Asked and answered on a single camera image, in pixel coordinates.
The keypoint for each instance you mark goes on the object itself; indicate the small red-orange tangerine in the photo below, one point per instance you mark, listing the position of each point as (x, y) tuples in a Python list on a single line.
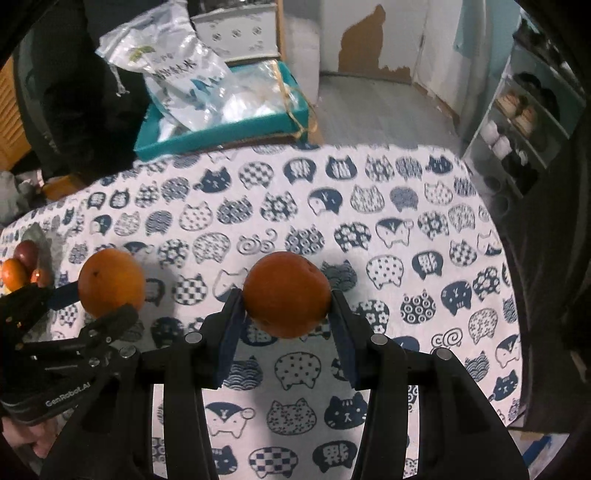
[(42, 277)]

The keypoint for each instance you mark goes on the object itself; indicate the white shoe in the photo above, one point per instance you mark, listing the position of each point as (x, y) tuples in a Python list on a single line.
[(490, 131), (503, 146)]

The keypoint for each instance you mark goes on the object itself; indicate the white drawer cabinet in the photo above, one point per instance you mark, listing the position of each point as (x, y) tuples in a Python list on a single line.
[(240, 32)]

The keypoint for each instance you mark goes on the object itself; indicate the cat print tablecloth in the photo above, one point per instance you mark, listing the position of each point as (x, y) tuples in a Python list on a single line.
[(369, 207)]

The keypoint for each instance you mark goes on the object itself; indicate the grey garment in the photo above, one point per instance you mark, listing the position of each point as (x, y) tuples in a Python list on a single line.
[(18, 196)]

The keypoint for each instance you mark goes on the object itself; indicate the dark hanging coat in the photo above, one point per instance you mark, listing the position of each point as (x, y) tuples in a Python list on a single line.
[(78, 92)]

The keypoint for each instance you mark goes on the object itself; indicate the small orange tangerine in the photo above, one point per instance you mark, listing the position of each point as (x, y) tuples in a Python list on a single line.
[(13, 273)]

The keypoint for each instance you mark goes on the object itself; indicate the teal plastic box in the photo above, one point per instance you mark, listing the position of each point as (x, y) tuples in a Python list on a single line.
[(207, 138)]

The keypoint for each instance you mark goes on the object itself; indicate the small red apple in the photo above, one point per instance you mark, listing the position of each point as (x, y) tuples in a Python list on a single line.
[(25, 253)]

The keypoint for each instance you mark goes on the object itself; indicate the shoe rack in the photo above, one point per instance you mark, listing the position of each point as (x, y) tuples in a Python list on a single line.
[(521, 138)]

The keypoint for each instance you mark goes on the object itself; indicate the person's left hand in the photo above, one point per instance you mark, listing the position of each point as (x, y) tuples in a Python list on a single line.
[(39, 445)]

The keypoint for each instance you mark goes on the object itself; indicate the orange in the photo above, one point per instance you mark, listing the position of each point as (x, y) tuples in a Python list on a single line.
[(286, 295), (111, 281)]

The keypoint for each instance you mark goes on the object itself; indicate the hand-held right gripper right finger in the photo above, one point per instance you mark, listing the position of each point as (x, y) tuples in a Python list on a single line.
[(344, 341)]

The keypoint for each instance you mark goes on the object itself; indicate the white printed rice bag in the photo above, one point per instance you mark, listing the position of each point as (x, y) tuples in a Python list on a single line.
[(175, 60)]

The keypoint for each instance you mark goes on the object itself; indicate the wooden louvered door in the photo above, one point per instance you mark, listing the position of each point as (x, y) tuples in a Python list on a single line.
[(11, 120)]

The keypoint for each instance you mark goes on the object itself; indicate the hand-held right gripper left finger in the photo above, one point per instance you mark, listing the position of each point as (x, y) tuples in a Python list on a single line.
[(228, 332)]

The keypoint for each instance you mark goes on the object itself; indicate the beige shoe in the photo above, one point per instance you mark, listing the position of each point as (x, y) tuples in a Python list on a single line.
[(510, 102), (525, 119)]

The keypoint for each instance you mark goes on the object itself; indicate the clear plastic bag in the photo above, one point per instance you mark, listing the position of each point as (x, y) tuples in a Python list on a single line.
[(251, 99)]

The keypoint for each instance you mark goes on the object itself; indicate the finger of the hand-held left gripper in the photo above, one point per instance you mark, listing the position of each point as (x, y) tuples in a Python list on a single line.
[(115, 319), (62, 296)]

